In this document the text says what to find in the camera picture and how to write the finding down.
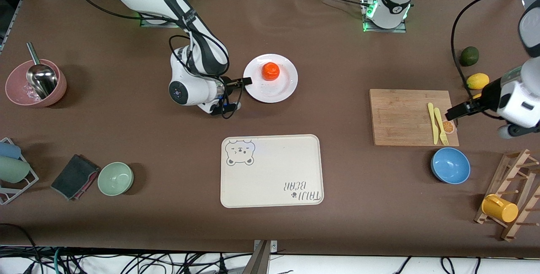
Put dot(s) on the metal scoop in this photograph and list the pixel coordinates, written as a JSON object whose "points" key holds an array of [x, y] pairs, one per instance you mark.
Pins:
{"points": [[42, 80]]}

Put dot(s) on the orange mandarin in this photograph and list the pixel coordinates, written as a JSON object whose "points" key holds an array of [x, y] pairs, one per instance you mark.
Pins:
{"points": [[271, 71]]}

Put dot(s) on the dark grey folded cloth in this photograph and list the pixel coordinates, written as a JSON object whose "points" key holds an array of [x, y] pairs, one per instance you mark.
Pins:
{"points": [[74, 177]]}

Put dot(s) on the cream tray with bear print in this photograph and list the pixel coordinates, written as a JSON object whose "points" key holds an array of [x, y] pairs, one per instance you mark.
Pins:
{"points": [[270, 177]]}

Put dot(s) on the blue cup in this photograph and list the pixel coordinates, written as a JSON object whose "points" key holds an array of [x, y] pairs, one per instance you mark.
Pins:
{"points": [[8, 150]]}

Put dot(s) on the wooden mug rack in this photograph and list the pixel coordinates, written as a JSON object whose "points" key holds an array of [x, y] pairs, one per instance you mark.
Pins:
{"points": [[521, 189]]}

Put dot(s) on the metal bracket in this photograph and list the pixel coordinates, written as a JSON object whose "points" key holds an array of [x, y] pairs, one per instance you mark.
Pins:
{"points": [[263, 261]]}

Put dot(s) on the pale green cup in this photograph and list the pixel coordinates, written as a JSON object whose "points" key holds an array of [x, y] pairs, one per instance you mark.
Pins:
{"points": [[12, 169]]}

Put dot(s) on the yellow plastic knife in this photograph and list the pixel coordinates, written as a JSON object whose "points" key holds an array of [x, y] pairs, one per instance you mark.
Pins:
{"points": [[433, 126]]}

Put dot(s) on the dark green avocado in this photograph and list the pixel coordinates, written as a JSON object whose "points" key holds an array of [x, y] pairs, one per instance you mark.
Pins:
{"points": [[469, 57]]}

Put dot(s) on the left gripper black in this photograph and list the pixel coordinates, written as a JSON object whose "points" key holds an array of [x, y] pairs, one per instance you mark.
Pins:
{"points": [[488, 96]]}

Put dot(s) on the yellow plastic fork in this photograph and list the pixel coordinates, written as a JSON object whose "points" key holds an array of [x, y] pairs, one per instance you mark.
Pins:
{"points": [[438, 118]]}

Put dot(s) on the pink bowl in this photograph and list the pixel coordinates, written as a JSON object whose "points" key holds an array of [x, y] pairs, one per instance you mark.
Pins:
{"points": [[17, 92]]}

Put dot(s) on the bamboo cutting board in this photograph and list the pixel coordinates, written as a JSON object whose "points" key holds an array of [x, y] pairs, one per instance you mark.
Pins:
{"points": [[392, 114]]}

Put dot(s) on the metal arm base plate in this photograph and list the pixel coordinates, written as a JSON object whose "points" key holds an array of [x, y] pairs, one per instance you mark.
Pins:
{"points": [[384, 30], [152, 22]]}

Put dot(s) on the pale green bowl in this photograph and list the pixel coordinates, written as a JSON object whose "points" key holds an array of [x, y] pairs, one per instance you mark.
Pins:
{"points": [[115, 178]]}

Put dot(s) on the orange slice coaster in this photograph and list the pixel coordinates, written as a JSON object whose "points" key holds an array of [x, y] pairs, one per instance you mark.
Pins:
{"points": [[449, 128]]}

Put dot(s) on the yellow mug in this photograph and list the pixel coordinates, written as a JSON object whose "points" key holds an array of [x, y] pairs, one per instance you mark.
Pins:
{"points": [[500, 208]]}

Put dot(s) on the blue bowl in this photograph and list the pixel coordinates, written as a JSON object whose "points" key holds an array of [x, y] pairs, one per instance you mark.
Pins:
{"points": [[450, 165]]}

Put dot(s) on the white round plate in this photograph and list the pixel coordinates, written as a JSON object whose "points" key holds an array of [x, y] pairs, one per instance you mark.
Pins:
{"points": [[278, 92]]}

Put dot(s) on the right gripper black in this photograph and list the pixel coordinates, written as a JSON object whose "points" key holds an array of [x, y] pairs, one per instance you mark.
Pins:
{"points": [[230, 83]]}

